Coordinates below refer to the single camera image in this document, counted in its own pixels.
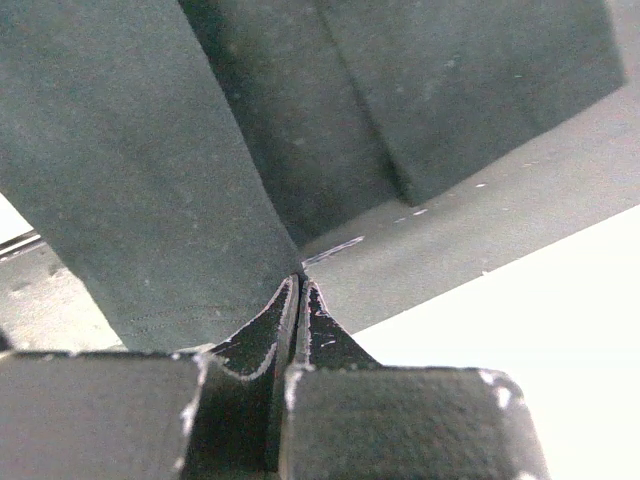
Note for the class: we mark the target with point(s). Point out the black t shirt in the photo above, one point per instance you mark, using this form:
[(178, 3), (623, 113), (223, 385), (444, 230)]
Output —
[(176, 155)]

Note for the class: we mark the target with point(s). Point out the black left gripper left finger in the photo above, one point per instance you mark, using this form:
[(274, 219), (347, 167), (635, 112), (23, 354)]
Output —
[(213, 414)]

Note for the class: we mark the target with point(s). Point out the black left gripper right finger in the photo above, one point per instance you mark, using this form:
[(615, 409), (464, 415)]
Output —
[(347, 416)]

